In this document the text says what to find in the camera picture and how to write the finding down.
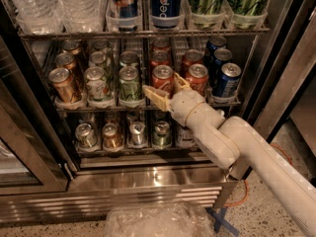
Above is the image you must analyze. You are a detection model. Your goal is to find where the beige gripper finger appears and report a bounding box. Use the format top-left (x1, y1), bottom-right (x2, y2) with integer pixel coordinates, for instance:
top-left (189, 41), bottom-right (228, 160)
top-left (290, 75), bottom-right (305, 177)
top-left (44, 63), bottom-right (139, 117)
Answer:
top-left (142, 85), bottom-right (170, 112)
top-left (174, 72), bottom-right (191, 93)

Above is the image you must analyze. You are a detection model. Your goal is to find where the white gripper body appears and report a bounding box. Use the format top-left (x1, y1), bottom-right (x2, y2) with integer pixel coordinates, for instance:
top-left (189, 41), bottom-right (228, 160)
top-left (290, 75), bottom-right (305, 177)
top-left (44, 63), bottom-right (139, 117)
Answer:
top-left (170, 90), bottom-right (206, 126)

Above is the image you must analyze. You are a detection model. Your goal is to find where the red coke can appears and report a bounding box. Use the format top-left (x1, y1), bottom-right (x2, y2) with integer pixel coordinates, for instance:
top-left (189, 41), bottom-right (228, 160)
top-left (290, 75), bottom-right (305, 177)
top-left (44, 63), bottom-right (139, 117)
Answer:
top-left (151, 65), bottom-right (174, 95)
top-left (181, 49), bottom-right (202, 75)
top-left (186, 64), bottom-right (208, 96)
top-left (149, 50), bottom-right (171, 69)
top-left (152, 38), bottom-right (171, 52)

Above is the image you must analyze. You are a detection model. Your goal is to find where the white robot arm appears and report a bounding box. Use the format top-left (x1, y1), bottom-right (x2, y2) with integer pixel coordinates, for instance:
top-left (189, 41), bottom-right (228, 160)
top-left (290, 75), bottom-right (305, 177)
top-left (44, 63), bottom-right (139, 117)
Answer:
top-left (142, 75), bottom-right (316, 237)

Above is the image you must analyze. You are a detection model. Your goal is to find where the green can bottom shelf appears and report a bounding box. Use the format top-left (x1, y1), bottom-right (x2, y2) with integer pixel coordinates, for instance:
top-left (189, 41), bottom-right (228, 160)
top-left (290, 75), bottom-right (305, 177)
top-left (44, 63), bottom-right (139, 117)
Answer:
top-left (153, 120), bottom-right (171, 147)

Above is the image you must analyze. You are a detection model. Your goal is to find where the slim silver can bottom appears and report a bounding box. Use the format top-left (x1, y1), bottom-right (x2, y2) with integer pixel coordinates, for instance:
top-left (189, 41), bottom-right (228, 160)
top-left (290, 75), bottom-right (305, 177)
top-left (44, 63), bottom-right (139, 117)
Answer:
top-left (129, 121), bottom-right (145, 145)

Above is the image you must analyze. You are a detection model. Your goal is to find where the blue pepsi can front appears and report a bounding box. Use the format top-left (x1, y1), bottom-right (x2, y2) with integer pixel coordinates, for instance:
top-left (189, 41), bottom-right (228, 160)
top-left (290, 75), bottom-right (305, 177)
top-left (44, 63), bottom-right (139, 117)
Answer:
top-left (212, 62), bottom-right (242, 98)

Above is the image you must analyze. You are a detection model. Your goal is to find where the blue pepsi can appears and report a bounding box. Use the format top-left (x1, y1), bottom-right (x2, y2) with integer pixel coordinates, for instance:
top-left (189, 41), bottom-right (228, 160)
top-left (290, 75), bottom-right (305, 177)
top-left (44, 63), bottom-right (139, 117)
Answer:
top-left (204, 36), bottom-right (226, 59)
top-left (210, 47), bottom-right (232, 80)
top-left (212, 62), bottom-right (242, 98)

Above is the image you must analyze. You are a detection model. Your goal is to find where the blue pepsi can middle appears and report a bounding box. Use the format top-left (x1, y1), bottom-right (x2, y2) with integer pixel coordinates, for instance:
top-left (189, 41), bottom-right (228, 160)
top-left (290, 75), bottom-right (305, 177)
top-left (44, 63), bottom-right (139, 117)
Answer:
top-left (210, 47), bottom-right (232, 80)

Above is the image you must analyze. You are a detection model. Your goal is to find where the blue pepsi can rear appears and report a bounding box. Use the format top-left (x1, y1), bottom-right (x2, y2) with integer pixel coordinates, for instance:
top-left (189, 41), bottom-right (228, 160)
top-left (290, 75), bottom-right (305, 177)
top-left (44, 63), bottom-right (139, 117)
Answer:
top-left (204, 36), bottom-right (226, 59)

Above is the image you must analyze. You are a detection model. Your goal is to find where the white green can front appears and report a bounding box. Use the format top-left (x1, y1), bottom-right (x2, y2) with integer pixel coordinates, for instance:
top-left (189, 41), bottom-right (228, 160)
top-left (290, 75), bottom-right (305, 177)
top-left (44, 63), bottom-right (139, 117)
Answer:
top-left (84, 67), bottom-right (110, 101)

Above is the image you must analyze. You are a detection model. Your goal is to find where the white green can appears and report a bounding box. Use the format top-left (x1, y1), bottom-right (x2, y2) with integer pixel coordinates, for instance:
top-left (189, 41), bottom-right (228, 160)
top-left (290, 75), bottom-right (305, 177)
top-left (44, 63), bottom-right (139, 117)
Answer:
top-left (92, 39), bottom-right (112, 53)
top-left (84, 67), bottom-right (110, 101)
top-left (89, 51), bottom-right (111, 70)

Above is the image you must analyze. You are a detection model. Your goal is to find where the orange can bottom shelf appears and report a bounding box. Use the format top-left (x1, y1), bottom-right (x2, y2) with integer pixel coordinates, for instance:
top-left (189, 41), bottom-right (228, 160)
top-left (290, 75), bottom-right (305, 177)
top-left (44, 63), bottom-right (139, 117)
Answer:
top-left (102, 123), bottom-right (122, 149)

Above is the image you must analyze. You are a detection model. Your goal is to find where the white green can middle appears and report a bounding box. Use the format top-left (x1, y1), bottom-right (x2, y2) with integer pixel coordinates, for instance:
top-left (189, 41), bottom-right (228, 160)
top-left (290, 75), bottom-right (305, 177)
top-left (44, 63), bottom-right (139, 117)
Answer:
top-left (89, 51), bottom-right (111, 70)

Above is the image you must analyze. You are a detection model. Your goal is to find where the white green can rear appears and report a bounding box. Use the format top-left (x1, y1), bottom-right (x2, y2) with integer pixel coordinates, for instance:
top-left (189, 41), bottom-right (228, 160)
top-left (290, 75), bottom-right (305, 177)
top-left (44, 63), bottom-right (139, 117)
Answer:
top-left (92, 39), bottom-right (112, 53)

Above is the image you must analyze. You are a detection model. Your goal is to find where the silver can bottom left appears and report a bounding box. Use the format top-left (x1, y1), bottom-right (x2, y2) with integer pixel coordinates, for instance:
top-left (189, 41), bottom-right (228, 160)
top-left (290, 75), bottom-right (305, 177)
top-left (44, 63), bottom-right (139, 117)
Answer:
top-left (75, 122), bottom-right (98, 148)

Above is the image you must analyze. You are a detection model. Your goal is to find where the tall pepsi can top shelf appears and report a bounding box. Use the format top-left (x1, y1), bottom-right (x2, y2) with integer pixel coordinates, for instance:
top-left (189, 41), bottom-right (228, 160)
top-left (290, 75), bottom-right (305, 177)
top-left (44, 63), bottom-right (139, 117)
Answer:
top-left (150, 0), bottom-right (181, 29)

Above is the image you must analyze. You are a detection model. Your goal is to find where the green drink can left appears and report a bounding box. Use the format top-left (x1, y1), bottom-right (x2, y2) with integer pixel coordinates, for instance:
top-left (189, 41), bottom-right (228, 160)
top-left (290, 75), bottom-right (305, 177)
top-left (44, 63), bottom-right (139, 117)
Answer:
top-left (189, 0), bottom-right (223, 29)

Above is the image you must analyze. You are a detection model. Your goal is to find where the green drink can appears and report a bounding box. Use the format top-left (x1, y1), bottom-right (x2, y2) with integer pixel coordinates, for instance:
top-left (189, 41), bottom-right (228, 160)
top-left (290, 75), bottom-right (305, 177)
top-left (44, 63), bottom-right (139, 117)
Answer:
top-left (189, 0), bottom-right (223, 29)
top-left (227, 0), bottom-right (269, 29)

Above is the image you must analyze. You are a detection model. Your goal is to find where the stainless steel fridge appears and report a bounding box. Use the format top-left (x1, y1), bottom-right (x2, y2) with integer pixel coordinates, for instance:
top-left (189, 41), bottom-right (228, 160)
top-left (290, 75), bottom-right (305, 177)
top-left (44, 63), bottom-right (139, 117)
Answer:
top-left (0, 0), bottom-right (315, 222)

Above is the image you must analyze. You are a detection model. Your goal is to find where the gold can front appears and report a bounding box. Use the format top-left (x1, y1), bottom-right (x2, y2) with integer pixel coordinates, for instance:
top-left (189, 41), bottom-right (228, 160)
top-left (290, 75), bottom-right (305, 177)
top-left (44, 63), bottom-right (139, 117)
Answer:
top-left (48, 68), bottom-right (81, 104)

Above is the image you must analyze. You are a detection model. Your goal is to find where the gold can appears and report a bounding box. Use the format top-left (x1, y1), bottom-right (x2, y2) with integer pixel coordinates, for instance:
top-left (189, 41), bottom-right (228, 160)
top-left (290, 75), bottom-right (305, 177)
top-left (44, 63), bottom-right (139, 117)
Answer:
top-left (48, 68), bottom-right (81, 104)
top-left (61, 39), bottom-right (83, 55)
top-left (54, 51), bottom-right (85, 84)

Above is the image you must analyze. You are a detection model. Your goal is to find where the tall red bull can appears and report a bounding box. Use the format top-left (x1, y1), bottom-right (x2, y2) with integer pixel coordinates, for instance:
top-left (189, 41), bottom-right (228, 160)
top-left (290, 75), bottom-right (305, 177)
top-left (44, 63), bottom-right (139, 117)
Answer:
top-left (112, 0), bottom-right (138, 32)

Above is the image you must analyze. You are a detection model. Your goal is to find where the gold can rear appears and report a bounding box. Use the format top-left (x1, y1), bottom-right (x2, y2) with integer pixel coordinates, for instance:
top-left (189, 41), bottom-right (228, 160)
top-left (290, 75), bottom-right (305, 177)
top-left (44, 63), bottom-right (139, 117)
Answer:
top-left (61, 39), bottom-right (83, 55)

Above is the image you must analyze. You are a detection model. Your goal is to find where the gold can middle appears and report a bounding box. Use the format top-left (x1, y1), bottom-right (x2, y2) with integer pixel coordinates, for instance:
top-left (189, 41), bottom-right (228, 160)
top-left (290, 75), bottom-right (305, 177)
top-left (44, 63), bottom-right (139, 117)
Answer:
top-left (54, 51), bottom-right (85, 84)

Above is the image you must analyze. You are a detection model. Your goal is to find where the green drink can right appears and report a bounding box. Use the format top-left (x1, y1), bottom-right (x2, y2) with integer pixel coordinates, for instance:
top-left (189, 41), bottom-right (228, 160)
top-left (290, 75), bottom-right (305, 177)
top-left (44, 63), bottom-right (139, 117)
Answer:
top-left (227, 0), bottom-right (269, 29)

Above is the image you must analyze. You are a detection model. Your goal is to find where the glass fridge door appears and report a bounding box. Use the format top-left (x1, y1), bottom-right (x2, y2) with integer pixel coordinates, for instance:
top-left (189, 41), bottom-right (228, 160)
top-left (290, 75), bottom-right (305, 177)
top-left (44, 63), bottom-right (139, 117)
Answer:
top-left (0, 33), bottom-right (70, 197)

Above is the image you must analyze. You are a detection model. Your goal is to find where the dark bottle white cap left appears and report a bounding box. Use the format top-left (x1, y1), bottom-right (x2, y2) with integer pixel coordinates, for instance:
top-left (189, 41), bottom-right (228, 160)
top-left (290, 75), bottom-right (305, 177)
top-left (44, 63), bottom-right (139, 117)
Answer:
top-left (176, 125), bottom-right (196, 148)

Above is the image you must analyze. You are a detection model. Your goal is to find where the clear plastic bag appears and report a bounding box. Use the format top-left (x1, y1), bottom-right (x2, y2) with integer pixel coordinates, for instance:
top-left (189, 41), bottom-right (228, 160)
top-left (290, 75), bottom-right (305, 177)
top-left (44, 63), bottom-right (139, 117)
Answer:
top-left (105, 202), bottom-right (214, 237)

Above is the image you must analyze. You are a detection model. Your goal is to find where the clear water bottle right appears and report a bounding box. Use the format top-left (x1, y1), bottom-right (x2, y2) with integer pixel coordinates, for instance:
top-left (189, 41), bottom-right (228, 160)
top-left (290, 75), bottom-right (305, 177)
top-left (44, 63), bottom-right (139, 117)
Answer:
top-left (60, 0), bottom-right (106, 33)

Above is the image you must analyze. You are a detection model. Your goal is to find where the clear water bottle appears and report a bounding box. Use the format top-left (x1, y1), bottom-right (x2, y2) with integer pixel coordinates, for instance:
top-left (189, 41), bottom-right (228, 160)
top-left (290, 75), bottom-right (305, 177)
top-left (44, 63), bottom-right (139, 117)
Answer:
top-left (60, 0), bottom-right (106, 33)
top-left (12, 0), bottom-right (63, 35)

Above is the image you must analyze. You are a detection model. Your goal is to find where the blue tape cross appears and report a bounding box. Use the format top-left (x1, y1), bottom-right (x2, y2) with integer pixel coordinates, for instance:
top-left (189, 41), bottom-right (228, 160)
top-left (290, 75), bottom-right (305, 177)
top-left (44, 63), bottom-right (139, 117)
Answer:
top-left (206, 207), bottom-right (239, 237)

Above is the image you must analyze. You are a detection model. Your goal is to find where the clear water bottle left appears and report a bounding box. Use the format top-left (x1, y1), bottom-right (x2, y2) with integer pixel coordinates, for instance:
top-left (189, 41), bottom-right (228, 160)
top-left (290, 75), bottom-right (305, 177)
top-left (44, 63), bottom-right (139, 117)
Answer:
top-left (12, 0), bottom-right (63, 35)

